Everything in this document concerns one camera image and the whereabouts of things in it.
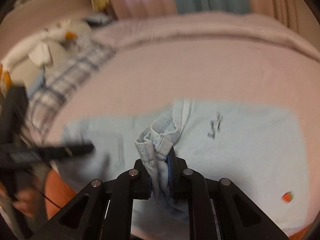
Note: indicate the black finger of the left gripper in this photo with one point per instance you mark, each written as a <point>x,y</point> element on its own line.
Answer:
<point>52,151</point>

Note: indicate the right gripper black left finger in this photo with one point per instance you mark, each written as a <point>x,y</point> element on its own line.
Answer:
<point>101,210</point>

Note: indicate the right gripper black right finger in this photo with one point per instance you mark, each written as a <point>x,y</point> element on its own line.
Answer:
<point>218,209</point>

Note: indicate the light blue denim pants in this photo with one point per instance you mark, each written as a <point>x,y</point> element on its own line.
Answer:
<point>259,148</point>

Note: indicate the orange fuzzy clothing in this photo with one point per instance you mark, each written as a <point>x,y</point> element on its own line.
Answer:
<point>58,192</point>

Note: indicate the person's left hand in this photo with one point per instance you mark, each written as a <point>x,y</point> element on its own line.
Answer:
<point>27,199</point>

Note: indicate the white goose plush toy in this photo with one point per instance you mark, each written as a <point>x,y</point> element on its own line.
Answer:
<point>33,58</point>

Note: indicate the pink bed sheet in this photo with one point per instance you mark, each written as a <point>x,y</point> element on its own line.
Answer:
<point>146,78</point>

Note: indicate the small dark plaid pillow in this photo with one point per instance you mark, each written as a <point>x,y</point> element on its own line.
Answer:
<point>97,20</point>

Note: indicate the folded pink duvet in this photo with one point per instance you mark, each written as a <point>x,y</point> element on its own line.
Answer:
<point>126,33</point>

